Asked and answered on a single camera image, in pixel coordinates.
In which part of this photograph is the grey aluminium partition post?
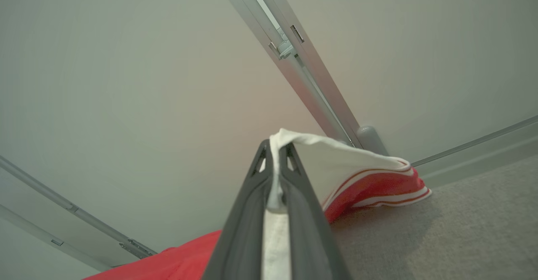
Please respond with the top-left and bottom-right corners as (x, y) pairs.
(214, 0), (364, 149)
(0, 155), (158, 273)

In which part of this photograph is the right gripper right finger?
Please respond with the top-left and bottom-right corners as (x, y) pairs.
(279, 142), (352, 280)

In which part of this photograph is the grey cylindrical post cap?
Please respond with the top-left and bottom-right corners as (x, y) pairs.
(356, 125), (390, 157)

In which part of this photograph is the red jersey with striped trim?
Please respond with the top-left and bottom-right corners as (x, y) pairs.
(84, 128), (433, 280)

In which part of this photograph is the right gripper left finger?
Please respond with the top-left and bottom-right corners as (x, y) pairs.
(201, 139), (274, 280)

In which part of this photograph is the dark grey floor rail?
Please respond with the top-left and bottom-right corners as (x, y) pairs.
(411, 115), (538, 168)

